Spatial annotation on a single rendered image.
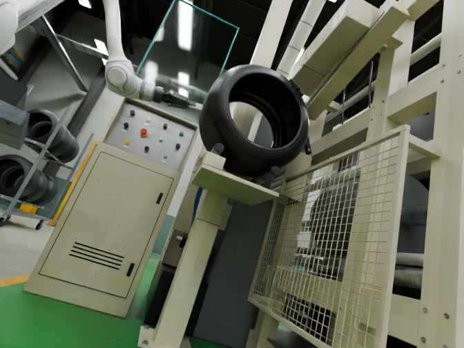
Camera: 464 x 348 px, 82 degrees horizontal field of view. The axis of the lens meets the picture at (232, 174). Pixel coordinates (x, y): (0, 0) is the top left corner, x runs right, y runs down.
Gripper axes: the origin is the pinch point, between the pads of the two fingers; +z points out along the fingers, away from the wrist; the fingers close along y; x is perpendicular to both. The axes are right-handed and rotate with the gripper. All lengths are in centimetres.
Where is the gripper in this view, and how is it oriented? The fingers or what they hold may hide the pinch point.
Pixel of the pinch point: (195, 105)
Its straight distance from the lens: 137.6
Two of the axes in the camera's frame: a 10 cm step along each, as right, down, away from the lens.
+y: -2.7, 2.3, 9.4
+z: 9.5, 2.3, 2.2
